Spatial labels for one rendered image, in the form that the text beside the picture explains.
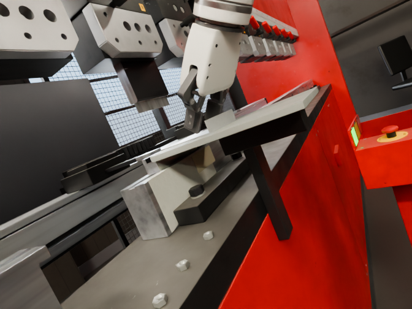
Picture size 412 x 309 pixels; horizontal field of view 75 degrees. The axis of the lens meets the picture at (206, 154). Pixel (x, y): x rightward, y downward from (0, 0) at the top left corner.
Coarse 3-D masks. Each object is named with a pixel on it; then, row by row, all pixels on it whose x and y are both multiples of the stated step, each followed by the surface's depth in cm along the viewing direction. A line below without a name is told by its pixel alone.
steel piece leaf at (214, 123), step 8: (224, 112) 48; (232, 112) 49; (208, 120) 44; (216, 120) 45; (224, 120) 47; (232, 120) 49; (208, 128) 43; (216, 128) 45; (192, 136) 53; (200, 136) 45; (176, 144) 49
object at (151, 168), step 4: (144, 160) 49; (148, 160) 49; (144, 164) 49; (148, 164) 48; (152, 164) 48; (156, 164) 48; (148, 168) 49; (152, 168) 48; (156, 168) 48; (148, 172) 49; (152, 172) 49; (156, 172) 48
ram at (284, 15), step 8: (256, 0) 135; (264, 0) 151; (272, 0) 171; (280, 0) 198; (256, 8) 130; (264, 8) 145; (272, 8) 164; (280, 8) 189; (288, 8) 222; (256, 16) 126; (272, 16) 157; (280, 16) 180; (288, 16) 210; (272, 24) 151; (288, 24) 199; (296, 32) 221
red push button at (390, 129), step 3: (387, 126) 74; (390, 126) 73; (393, 126) 72; (396, 126) 72; (384, 129) 73; (387, 129) 72; (390, 129) 72; (393, 129) 71; (396, 129) 71; (384, 132) 73; (387, 132) 72; (390, 132) 72; (393, 132) 72; (387, 135) 73; (390, 135) 73; (393, 135) 72; (396, 135) 72
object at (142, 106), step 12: (120, 72) 48; (132, 72) 50; (144, 72) 52; (156, 72) 56; (132, 84) 49; (144, 84) 51; (156, 84) 54; (132, 96) 49; (144, 96) 50; (156, 96) 54; (144, 108) 51; (156, 108) 54
